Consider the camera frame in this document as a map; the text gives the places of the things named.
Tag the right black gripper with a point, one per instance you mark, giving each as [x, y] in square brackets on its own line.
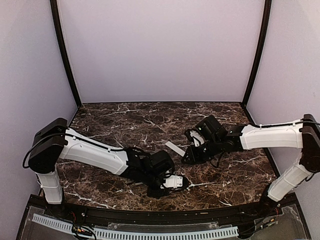
[194, 159]

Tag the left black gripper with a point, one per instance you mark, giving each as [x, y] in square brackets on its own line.
[152, 193]

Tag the white battery cover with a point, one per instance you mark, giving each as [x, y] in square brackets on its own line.
[175, 148]

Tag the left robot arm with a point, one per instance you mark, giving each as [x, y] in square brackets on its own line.
[58, 141]

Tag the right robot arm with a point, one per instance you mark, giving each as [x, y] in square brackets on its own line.
[209, 139]

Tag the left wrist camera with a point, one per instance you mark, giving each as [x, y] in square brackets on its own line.
[175, 182]

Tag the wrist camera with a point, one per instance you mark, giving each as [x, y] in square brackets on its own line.
[194, 137]
[175, 182]

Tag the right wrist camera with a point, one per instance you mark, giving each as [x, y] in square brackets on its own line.
[194, 137]

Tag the black front rail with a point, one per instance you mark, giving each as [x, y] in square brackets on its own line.
[224, 215]

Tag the white slotted cable duct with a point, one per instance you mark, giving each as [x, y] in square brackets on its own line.
[121, 231]

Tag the right black frame post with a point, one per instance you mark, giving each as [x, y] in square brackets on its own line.
[259, 51]

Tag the black frame post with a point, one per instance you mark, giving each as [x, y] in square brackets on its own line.
[63, 52]
[259, 51]

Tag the left black frame post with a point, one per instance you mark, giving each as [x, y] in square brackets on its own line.
[63, 52]

